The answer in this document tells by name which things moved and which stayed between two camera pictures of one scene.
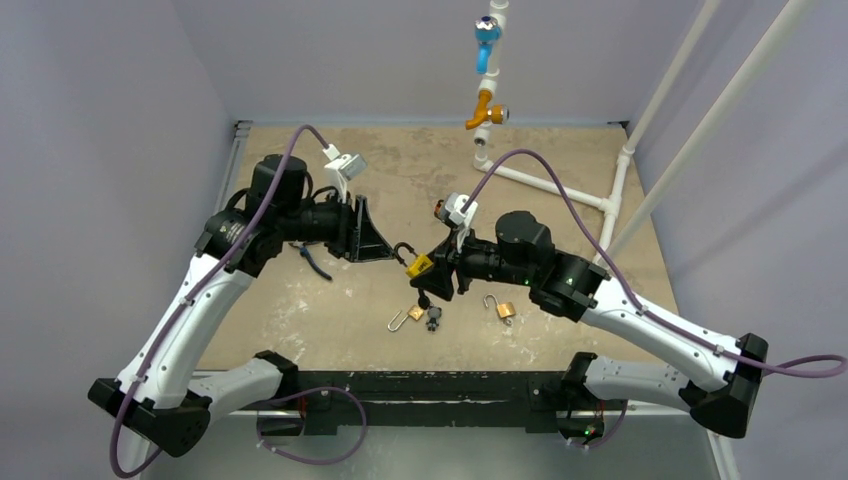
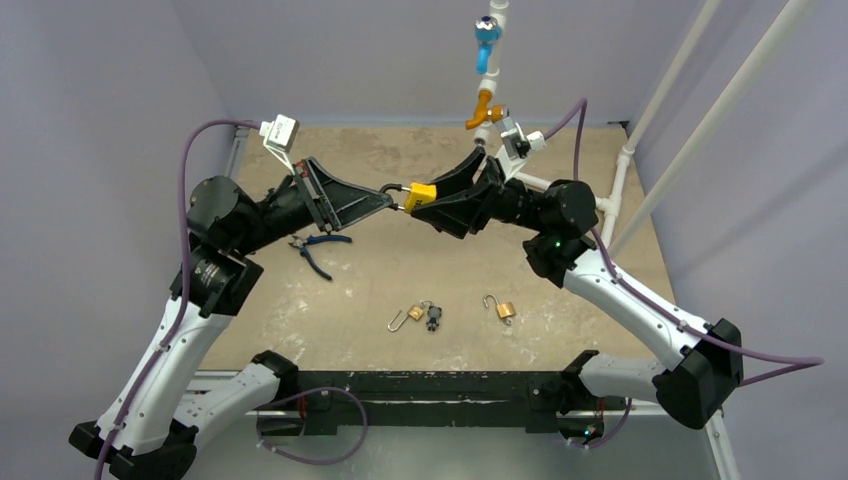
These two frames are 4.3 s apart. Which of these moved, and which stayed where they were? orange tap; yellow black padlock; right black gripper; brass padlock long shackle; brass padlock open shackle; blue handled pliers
Moved: yellow black padlock; right black gripper
Stayed: blue handled pliers; brass padlock long shackle; brass padlock open shackle; orange tap
